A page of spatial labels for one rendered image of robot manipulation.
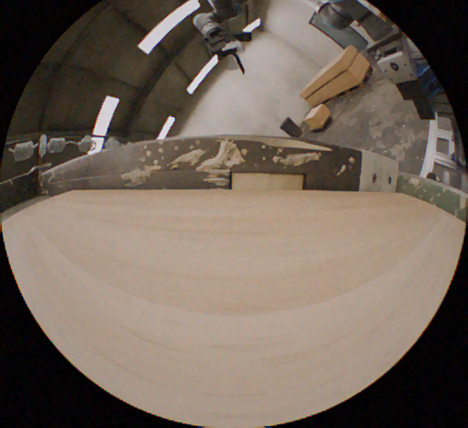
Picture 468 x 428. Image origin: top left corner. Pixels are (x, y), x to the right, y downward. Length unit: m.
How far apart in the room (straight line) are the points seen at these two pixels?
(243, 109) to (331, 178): 5.44
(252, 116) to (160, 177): 5.38
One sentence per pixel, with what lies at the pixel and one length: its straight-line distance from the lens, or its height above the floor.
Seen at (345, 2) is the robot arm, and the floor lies 1.21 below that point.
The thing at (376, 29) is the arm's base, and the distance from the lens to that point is 0.71.
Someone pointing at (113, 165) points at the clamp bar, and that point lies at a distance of 0.21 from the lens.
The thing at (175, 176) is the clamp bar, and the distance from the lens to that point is 0.15.
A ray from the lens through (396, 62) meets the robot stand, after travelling 0.61.
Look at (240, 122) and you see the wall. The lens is 5.44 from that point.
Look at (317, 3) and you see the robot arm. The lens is 0.84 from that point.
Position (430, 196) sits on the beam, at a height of 0.90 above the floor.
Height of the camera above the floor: 1.15
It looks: 8 degrees down
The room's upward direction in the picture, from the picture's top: 55 degrees counter-clockwise
